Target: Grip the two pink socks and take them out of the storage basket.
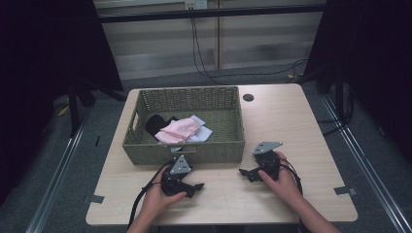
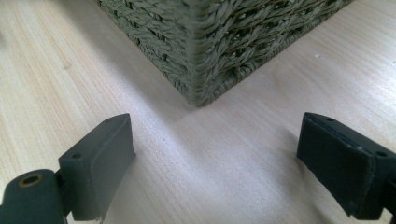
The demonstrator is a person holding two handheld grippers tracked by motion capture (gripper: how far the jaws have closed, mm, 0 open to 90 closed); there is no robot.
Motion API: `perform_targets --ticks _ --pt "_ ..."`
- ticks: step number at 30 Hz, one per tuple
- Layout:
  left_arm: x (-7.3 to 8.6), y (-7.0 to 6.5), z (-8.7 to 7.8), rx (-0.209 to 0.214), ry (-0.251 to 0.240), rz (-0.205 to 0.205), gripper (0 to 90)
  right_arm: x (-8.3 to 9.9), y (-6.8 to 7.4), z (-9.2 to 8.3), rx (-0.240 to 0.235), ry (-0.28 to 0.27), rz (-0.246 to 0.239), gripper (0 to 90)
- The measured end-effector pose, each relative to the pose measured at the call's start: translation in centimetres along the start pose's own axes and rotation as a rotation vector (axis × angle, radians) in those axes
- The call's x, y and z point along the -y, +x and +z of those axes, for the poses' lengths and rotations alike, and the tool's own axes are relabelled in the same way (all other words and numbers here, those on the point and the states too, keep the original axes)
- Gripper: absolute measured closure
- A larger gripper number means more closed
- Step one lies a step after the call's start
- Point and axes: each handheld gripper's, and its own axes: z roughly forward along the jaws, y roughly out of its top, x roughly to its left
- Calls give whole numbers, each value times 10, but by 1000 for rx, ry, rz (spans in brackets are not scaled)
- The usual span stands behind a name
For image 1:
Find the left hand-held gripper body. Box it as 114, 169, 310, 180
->
160, 154, 196, 198

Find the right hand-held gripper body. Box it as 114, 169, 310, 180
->
247, 141, 284, 183

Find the person's left hand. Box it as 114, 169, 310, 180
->
141, 176, 189, 221

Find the person's right hand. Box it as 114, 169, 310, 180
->
257, 150, 304, 204

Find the green woven basket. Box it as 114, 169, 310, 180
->
121, 85, 246, 166

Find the white cloth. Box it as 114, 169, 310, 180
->
186, 115, 214, 144

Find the pink cloth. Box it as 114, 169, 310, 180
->
154, 116, 203, 145

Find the black sock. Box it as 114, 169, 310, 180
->
145, 114, 179, 137

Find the grey tape strip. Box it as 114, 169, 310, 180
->
88, 194, 106, 205
333, 185, 358, 197

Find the black metal stand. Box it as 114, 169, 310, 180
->
66, 76, 128, 138
319, 62, 355, 136

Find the yellow floor scrap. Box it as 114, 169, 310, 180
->
56, 104, 71, 117

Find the dark curtain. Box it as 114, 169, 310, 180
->
302, 0, 412, 163
0, 0, 124, 207

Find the black horizontal bar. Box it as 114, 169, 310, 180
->
96, 3, 326, 24

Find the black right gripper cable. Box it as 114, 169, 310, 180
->
279, 157, 304, 196

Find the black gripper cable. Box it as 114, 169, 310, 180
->
279, 157, 304, 196
127, 160, 173, 230

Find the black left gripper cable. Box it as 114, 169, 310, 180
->
127, 160, 173, 230

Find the aluminium floor rail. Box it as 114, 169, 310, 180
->
320, 93, 412, 233
24, 111, 92, 233

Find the black wall cable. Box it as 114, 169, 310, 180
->
189, 17, 309, 85

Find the white wall socket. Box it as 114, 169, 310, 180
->
184, 0, 209, 11

